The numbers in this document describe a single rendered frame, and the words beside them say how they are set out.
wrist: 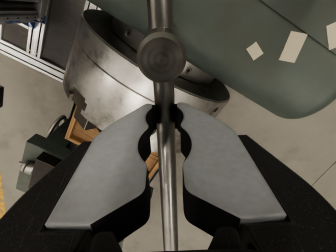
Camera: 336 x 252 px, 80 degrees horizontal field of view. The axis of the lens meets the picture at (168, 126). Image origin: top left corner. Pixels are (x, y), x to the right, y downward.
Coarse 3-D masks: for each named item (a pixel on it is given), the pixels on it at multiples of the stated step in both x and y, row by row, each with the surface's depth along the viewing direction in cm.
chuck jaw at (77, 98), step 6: (72, 90) 34; (78, 96) 33; (78, 102) 33; (84, 102) 33; (78, 108) 36; (78, 114) 36; (78, 120) 37; (84, 120) 36; (84, 126) 36; (90, 126) 37
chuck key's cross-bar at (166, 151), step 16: (160, 0) 9; (160, 16) 9; (160, 96) 11; (160, 112) 12; (160, 128) 12; (160, 144) 13; (160, 160) 13; (160, 176) 14; (160, 192) 14; (176, 192) 14; (176, 208) 15; (176, 224) 15; (176, 240) 16
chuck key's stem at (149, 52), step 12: (144, 36) 9; (156, 36) 8; (168, 36) 8; (144, 48) 8; (156, 48) 8; (168, 48) 8; (180, 48) 9; (144, 60) 9; (156, 60) 9; (168, 60) 9; (180, 60) 9; (144, 72) 9; (156, 72) 9; (168, 72) 9; (180, 72) 9
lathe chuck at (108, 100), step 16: (80, 48) 30; (80, 64) 31; (96, 64) 29; (64, 80) 35; (80, 80) 31; (96, 80) 29; (112, 80) 28; (96, 96) 30; (112, 96) 29; (128, 96) 29; (80, 112) 32; (96, 112) 31; (112, 112) 30; (128, 112) 30; (176, 144) 36
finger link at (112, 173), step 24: (120, 120) 10; (144, 120) 10; (96, 144) 8; (120, 144) 8; (144, 144) 9; (96, 168) 7; (120, 168) 7; (144, 168) 7; (72, 192) 6; (96, 192) 6; (120, 192) 6; (144, 192) 6; (72, 216) 6; (96, 216) 6; (120, 216) 6; (144, 216) 7; (120, 240) 7
